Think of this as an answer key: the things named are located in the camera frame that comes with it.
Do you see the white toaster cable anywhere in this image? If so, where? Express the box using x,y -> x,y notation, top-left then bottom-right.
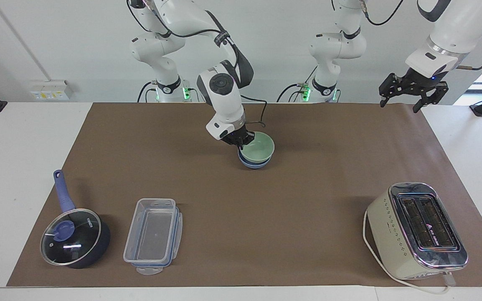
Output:
363,208 -> 457,295

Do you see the clear plastic food container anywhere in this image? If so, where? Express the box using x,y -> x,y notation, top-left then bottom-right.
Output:
123,198 -> 183,275

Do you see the blue saucepan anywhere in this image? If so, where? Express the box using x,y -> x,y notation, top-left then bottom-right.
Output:
40,169 -> 111,269

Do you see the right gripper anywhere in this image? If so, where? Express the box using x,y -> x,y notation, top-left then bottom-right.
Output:
223,126 -> 256,151

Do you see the cream toaster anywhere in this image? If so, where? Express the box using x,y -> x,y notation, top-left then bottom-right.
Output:
366,182 -> 469,281

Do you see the glass pan lid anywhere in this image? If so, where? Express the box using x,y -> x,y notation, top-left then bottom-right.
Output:
40,208 -> 102,266

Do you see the white wall cable duct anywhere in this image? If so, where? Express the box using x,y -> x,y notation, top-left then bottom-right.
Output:
0,0 -> 51,82

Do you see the blue bowl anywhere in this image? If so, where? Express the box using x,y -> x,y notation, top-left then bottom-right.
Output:
237,150 -> 273,170

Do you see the green bowl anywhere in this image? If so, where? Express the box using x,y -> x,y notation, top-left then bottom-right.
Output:
240,132 -> 275,165

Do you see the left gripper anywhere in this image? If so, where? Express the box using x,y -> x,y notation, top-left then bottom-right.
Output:
378,67 -> 449,114

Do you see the white wall socket box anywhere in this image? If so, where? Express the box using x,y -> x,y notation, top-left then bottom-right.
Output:
29,79 -> 74,101

